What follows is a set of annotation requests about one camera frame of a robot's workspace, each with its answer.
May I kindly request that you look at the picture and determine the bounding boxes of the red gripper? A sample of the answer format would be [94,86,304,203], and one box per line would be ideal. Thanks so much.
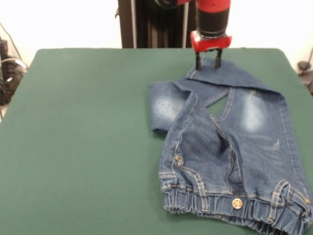
[190,30,232,70]

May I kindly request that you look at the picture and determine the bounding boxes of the blue denim jeans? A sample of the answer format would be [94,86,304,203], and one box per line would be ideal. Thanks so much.
[147,55,313,235]

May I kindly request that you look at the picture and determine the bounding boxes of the dark green table cloth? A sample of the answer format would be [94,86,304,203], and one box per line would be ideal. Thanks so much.
[0,47,313,235]

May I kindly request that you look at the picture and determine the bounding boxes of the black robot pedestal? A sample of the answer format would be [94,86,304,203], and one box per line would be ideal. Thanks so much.
[114,0,200,49]

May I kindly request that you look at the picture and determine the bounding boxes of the black floor plug with cables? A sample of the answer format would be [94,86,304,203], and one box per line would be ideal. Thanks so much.
[297,60,313,96]

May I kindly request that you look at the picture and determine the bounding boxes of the black equipment pile with cables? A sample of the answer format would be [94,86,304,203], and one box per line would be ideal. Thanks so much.
[0,38,28,106]

